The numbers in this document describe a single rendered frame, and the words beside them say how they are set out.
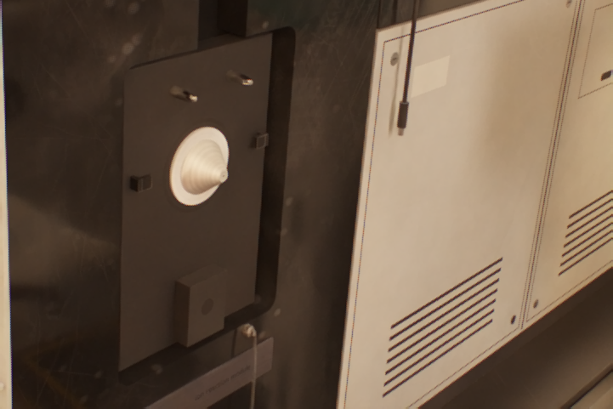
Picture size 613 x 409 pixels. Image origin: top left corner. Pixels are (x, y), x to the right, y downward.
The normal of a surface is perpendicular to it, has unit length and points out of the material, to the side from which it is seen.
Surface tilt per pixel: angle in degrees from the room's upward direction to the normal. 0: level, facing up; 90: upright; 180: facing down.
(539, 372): 0
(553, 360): 0
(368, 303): 90
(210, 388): 90
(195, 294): 90
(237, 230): 90
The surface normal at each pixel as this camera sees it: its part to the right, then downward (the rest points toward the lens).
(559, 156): 0.77, 0.30
